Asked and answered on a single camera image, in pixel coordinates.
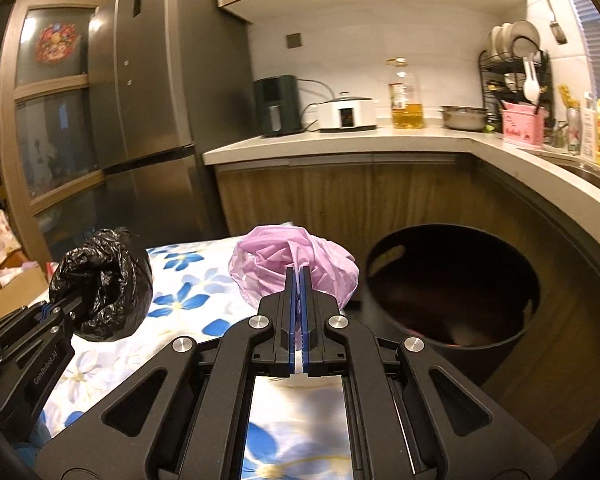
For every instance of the black air fryer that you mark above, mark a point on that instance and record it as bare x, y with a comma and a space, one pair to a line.
277, 105

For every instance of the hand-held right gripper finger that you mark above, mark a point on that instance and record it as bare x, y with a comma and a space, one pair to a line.
294, 310
305, 310

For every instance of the purple plastic bag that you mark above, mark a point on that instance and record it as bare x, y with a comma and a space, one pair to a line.
270, 265

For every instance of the white plastic spoon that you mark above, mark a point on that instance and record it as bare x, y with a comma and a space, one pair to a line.
531, 85

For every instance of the cardboard box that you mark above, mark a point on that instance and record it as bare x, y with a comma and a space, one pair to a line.
20, 295

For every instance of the wooden lower cabinets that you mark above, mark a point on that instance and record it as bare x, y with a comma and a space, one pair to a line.
305, 195

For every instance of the black dish rack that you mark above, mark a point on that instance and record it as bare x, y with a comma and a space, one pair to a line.
497, 70

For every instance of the dark wall switch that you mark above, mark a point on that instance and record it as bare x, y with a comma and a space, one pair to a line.
293, 40

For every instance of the hanging metal spatula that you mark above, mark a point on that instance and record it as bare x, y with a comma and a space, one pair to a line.
557, 30

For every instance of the pink utensil holder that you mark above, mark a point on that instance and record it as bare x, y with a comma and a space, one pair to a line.
522, 127

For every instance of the black plastic bag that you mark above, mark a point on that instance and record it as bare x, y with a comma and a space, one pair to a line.
105, 290

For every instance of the stainless steel refrigerator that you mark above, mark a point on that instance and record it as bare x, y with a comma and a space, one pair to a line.
170, 85

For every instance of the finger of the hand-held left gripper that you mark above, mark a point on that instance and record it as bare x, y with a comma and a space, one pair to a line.
40, 340
30, 317

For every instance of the stainless steel pot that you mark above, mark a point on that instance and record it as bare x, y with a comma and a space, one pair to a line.
464, 117

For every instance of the metal can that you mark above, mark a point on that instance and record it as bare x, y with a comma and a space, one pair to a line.
574, 132

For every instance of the wooden glass-panel door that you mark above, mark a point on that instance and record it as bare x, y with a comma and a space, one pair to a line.
55, 110

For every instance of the white rice cooker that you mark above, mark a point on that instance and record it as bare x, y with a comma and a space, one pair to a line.
347, 112

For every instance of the blue floral tablecloth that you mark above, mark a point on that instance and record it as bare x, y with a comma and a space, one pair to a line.
190, 285

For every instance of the black round bin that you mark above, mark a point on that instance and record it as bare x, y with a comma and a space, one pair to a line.
455, 290

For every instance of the red door decoration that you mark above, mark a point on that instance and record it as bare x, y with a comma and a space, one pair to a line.
56, 42

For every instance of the cooking oil bottle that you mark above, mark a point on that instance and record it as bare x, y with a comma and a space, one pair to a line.
406, 105

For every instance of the light kitchen counter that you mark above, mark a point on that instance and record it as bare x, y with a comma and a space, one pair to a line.
330, 142

